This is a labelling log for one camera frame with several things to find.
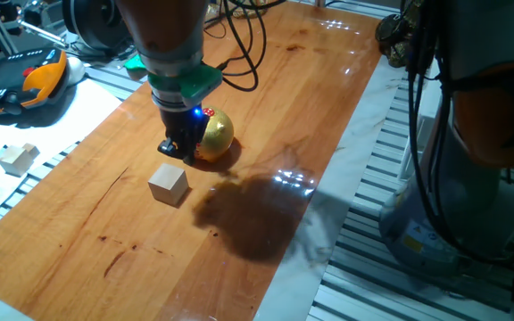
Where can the black round spool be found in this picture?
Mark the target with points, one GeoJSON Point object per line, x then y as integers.
{"type": "Point", "coordinates": [96, 22]}

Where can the green wrist bracket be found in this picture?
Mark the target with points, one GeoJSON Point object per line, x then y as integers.
{"type": "Point", "coordinates": [190, 84]}

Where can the orange wooden board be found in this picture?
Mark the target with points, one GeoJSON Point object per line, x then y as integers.
{"type": "Point", "coordinates": [105, 223]}

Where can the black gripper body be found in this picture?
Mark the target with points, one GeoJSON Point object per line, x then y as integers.
{"type": "Point", "coordinates": [183, 127]}

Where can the pale wooden block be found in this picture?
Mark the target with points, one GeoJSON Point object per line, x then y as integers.
{"type": "Point", "coordinates": [14, 160]}

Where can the small wooden block piece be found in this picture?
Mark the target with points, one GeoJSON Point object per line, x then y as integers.
{"type": "Point", "coordinates": [31, 149]}

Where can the white paper sheet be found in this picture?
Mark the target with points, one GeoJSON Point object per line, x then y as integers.
{"type": "Point", "coordinates": [60, 116]}

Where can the orange black teach pendant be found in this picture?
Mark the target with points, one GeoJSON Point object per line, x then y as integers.
{"type": "Point", "coordinates": [16, 80]}

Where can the golden piggy bank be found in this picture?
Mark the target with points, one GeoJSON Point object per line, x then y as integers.
{"type": "Point", "coordinates": [219, 134]}

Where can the pale wooden cube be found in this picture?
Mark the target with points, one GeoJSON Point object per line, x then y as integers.
{"type": "Point", "coordinates": [168, 183]}

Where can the white rounded object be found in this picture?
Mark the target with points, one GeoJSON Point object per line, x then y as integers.
{"type": "Point", "coordinates": [76, 69]}

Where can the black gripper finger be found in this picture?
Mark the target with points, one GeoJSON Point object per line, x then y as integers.
{"type": "Point", "coordinates": [168, 148]}
{"type": "Point", "coordinates": [189, 158]}

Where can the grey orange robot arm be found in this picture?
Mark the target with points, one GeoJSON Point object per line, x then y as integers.
{"type": "Point", "coordinates": [168, 27]}

